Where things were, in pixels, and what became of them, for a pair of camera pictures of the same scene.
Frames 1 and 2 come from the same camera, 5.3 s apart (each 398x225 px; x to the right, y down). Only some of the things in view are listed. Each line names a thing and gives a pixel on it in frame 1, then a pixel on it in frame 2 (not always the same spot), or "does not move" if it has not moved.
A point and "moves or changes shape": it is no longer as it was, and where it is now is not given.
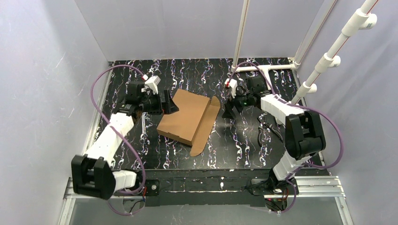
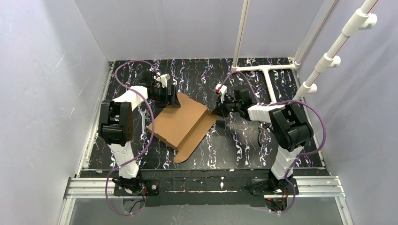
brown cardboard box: x=192 y=125 moves or changes shape
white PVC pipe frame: x=315 y=30 does not move
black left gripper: x=324 y=186 does not move
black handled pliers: x=263 y=123 does not move
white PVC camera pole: x=361 y=19 does not move
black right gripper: x=235 y=103 -> x=225 y=107
